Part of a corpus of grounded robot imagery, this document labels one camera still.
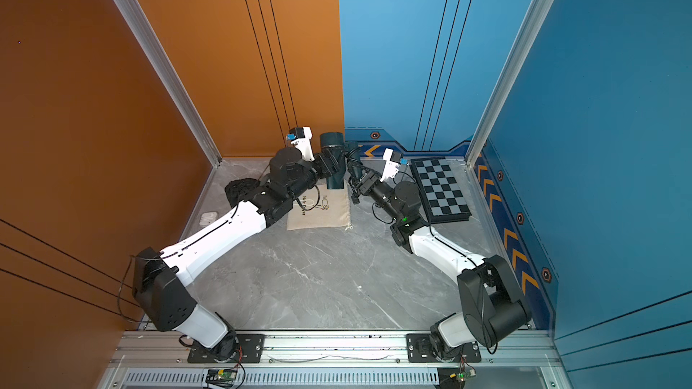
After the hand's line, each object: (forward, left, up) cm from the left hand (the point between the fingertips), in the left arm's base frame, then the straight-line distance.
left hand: (339, 146), depth 73 cm
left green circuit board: (-49, +31, -39) cm, 70 cm away
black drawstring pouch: (-1, +34, -18) cm, 39 cm away
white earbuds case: (-1, +51, -36) cm, 62 cm away
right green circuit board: (-49, -30, -36) cm, 68 cm away
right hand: (-4, -4, -4) cm, 6 cm away
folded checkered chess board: (+12, -39, -32) cm, 52 cm away
